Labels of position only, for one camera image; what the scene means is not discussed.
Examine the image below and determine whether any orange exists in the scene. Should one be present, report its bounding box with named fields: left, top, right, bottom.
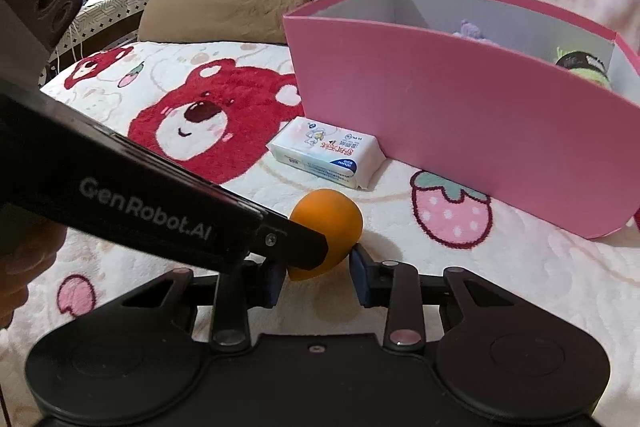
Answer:
left=287, top=188, right=364, bottom=282

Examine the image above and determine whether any purple plush toy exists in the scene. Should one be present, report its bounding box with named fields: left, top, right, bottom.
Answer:
left=452, top=19, right=494, bottom=44

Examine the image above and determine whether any person's left hand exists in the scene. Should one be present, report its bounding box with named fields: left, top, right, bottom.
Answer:
left=0, top=206, right=68, bottom=333

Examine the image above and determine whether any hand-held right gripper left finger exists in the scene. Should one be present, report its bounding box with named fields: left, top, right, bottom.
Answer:
left=107, top=257, right=286, bottom=348

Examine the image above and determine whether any black and green jar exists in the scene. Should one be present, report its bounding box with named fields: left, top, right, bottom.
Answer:
left=552, top=47, right=613, bottom=88

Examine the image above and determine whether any pink cardboard box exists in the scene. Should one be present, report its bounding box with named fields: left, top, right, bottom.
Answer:
left=282, top=0, right=640, bottom=240

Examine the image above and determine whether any bear print bed sheet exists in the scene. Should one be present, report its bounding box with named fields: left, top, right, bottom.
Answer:
left=0, top=39, right=640, bottom=427

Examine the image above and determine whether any patterned bench cushion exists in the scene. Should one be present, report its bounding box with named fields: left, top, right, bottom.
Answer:
left=37, top=0, right=157, bottom=82

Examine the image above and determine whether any white tissue pack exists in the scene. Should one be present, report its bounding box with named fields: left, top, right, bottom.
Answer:
left=266, top=117, right=386, bottom=191

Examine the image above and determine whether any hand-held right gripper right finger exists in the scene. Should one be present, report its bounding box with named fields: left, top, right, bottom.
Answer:
left=349, top=244, right=534, bottom=349

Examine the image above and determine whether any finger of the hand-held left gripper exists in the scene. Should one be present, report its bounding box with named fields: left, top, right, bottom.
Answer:
left=248, top=209, right=330, bottom=273

